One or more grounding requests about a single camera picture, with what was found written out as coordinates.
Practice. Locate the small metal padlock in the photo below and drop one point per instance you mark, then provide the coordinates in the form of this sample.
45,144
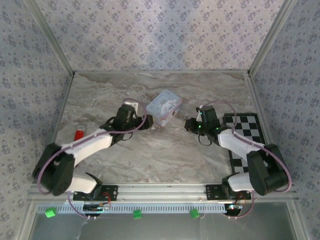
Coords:
187,117

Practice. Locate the cartoon dog tin box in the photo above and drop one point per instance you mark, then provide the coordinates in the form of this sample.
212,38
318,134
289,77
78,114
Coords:
163,107

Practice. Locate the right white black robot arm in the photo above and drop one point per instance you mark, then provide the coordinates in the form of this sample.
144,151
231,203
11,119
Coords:
260,170

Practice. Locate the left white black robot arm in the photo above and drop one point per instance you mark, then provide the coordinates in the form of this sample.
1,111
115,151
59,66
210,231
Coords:
57,175

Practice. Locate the black white checkerboard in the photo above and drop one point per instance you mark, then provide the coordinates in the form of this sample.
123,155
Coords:
245,130

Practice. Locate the red cylinder with clear cap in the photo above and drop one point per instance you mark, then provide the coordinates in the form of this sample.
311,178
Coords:
79,135

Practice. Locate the aluminium table edge bar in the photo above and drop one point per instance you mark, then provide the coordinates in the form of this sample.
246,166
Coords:
160,71

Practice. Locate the green plastic block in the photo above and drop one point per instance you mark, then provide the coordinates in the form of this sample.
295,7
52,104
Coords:
137,214
50,212
194,214

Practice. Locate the grey metal shelf panel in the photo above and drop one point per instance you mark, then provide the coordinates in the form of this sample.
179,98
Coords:
160,230

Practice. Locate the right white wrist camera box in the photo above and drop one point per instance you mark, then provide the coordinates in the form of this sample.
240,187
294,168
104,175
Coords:
199,112

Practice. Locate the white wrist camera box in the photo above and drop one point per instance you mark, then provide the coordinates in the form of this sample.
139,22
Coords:
199,112
132,105

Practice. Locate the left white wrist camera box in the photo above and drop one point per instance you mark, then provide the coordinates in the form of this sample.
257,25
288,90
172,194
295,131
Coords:
132,105

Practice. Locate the aluminium table side rail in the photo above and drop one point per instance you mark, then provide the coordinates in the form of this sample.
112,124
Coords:
256,100
62,105

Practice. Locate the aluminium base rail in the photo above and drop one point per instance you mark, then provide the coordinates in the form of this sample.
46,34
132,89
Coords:
160,192

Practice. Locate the aluminium corner post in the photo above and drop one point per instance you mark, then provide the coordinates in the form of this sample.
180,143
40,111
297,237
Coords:
53,37
270,37

